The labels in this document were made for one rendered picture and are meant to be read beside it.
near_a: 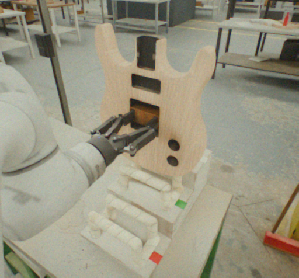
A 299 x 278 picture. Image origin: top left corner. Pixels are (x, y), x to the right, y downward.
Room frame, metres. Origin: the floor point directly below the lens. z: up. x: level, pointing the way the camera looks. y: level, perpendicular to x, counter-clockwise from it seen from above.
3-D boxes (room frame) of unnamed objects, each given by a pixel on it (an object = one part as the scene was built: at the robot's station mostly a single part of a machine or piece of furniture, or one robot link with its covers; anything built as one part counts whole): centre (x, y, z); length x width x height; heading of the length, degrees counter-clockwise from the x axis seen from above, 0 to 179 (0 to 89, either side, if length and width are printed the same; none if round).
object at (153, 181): (0.58, 0.03, 1.12); 0.20 x 0.03 x 0.03; 58
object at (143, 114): (0.61, 0.01, 1.33); 0.10 x 0.03 x 0.05; 57
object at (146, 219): (0.52, 0.07, 1.04); 0.20 x 0.03 x 0.03; 58
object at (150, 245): (0.43, 0.01, 0.96); 0.11 x 0.03 x 0.03; 149
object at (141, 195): (0.62, 0.00, 0.98); 0.27 x 0.16 x 0.09; 59
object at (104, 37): (0.69, 0.11, 1.51); 0.07 x 0.04 x 0.10; 57
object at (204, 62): (0.55, -0.11, 1.50); 0.07 x 0.04 x 0.09; 57
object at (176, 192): (0.57, -0.08, 1.04); 0.11 x 0.03 x 0.03; 149
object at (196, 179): (0.75, -0.08, 1.02); 0.27 x 0.15 x 0.17; 59
